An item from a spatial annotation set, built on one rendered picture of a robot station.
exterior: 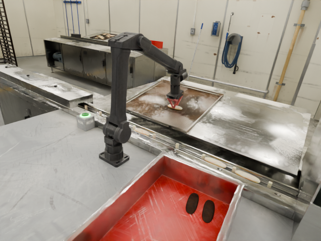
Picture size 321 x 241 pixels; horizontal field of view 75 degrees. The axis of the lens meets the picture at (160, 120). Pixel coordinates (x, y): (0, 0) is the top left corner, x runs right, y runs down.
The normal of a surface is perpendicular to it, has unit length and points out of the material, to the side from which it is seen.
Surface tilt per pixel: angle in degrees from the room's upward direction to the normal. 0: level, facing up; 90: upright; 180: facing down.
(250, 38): 90
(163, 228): 0
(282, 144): 10
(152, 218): 0
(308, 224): 90
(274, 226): 0
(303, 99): 90
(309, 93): 90
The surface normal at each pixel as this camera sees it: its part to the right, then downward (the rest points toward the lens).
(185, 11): -0.58, 0.31
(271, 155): -0.04, -0.83
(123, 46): 0.82, 0.29
